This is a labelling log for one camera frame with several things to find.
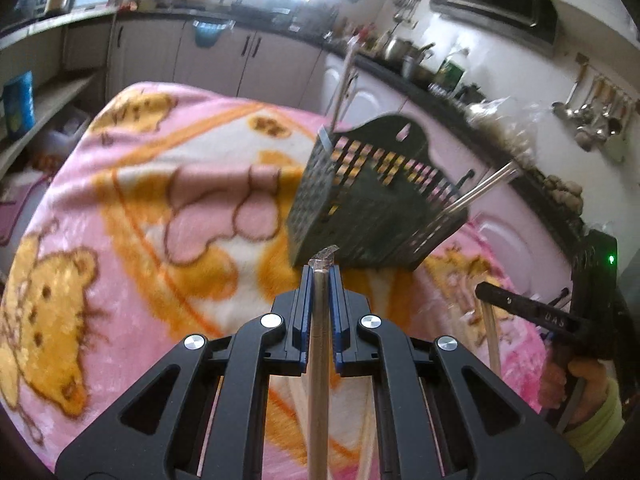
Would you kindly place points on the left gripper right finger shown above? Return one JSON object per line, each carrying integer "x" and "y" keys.
{"x": 352, "y": 355}

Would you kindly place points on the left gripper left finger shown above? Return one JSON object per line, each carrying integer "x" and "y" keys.
{"x": 289, "y": 354}

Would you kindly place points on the chopsticks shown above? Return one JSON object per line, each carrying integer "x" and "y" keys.
{"x": 492, "y": 338}
{"x": 319, "y": 366}

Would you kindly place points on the right hand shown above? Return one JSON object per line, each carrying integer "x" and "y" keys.
{"x": 598, "y": 409}

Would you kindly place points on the dark green utensil basket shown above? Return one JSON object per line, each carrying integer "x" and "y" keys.
{"x": 374, "y": 194}

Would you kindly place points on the wrapped chopsticks right compartment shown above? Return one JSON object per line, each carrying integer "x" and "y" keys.
{"x": 505, "y": 174}

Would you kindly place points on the wrapped chopsticks compartment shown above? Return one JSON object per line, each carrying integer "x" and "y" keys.
{"x": 349, "y": 60}
{"x": 505, "y": 174}

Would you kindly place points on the plastic bag of food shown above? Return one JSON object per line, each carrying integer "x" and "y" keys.
{"x": 510, "y": 124}

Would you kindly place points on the hanging steel ladle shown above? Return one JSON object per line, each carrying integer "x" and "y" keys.
{"x": 563, "y": 110}

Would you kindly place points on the green label oil bottle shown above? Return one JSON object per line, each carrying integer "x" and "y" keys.
{"x": 452, "y": 70}

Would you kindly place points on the steel cooking pot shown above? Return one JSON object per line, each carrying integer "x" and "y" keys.
{"x": 396, "y": 49}

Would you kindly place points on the wrapped chopsticks left compartment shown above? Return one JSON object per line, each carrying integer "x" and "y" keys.
{"x": 349, "y": 60}

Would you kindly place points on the blue hanging bowl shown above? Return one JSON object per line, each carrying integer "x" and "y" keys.
{"x": 207, "y": 34}

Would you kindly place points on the blue cup on shelf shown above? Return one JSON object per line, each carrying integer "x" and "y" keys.
{"x": 18, "y": 105}

